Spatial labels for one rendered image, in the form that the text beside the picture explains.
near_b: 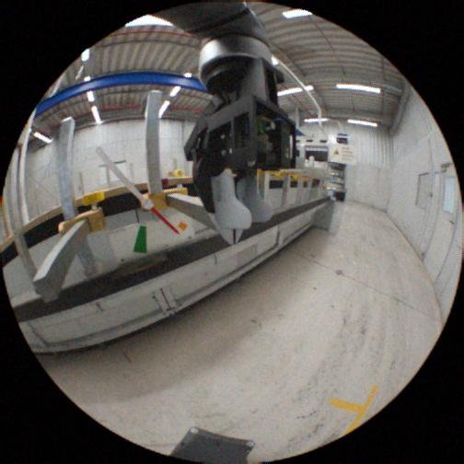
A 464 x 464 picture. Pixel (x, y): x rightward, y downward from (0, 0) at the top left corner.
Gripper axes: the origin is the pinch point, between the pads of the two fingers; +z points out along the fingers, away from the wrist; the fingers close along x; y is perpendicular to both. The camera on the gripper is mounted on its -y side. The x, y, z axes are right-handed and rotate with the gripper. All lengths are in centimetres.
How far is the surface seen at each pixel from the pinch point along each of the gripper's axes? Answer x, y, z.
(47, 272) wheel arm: -23.6, -1.0, -2.3
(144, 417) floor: -64, 4, 83
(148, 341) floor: -36, -45, 82
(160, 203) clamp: -3.6, -24.8, -2.1
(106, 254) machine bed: -29, -48, 17
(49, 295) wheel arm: -24.9, -0.1, -0.1
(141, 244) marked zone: -11.5, -25.0, 8.0
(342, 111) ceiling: 763, -47, -401
